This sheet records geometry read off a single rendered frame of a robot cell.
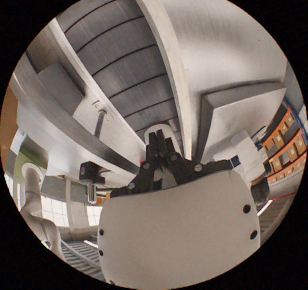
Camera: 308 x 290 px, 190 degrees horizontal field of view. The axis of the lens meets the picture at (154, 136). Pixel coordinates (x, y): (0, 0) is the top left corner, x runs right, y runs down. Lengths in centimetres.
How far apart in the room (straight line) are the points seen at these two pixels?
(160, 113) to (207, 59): 14
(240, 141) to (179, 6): 40
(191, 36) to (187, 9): 6
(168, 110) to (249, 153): 32
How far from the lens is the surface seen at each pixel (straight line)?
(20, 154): 74
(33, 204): 60
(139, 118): 15
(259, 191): 41
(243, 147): 39
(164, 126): 16
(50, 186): 573
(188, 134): 15
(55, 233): 55
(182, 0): 20
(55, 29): 16
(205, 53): 20
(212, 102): 22
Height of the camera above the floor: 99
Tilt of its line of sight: 36 degrees down
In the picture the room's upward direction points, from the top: 167 degrees clockwise
